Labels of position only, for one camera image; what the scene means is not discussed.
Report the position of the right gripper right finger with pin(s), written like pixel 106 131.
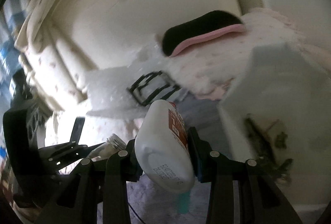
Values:
pixel 240 192

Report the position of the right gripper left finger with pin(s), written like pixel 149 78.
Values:
pixel 106 182

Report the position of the clear glass jar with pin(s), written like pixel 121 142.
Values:
pixel 112 145

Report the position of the white bottle red label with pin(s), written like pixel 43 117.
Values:
pixel 161 148

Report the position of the teal plastic object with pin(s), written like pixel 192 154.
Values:
pixel 183 202

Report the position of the black smartphone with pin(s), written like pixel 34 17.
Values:
pixel 77 130

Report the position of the clear plastic bag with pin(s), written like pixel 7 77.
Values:
pixel 106 89

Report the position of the cream floral pillow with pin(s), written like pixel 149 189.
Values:
pixel 53 64

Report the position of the floral white blanket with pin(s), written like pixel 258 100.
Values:
pixel 206 70

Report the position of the black pink slipper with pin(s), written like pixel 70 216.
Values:
pixel 205 28

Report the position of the black plastic frame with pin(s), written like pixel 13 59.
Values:
pixel 156 85

